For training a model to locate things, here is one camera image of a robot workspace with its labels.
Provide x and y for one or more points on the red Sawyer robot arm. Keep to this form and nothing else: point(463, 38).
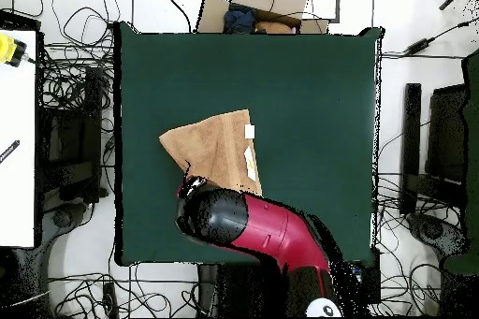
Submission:
point(269, 229)

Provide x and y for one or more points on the yellow and black tool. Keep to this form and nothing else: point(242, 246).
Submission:
point(5, 47)

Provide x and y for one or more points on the black upright bar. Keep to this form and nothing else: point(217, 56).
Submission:
point(411, 128)

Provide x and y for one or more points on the black power strip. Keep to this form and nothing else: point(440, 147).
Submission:
point(110, 300)

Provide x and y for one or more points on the black flat panel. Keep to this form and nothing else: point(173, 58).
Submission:
point(447, 139)

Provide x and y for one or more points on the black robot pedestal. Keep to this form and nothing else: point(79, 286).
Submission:
point(239, 289)

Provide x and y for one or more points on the orange garment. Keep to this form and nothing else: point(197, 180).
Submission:
point(273, 28)

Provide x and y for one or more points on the dark green hanging cloth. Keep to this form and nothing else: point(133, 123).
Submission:
point(472, 147)

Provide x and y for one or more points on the dark stand foot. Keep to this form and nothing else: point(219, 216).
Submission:
point(63, 218)
point(430, 229)

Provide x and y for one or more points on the tan terry towel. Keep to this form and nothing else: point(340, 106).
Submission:
point(213, 147)

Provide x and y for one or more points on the dark blue garment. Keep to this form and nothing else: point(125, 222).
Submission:
point(239, 19)

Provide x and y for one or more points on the black flat device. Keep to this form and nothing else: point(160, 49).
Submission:
point(18, 21)

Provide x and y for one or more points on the white desk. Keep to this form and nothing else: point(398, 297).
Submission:
point(17, 184)

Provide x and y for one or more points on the dark green table cloth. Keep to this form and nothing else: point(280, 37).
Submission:
point(187, 72)

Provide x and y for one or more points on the black marker pen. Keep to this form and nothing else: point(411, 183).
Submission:
point(9, 151)

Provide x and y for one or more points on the black equipment rack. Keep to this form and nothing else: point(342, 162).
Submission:
point(75, 139)

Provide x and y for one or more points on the black rectangular box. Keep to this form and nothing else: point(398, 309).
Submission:
point(372, 285)

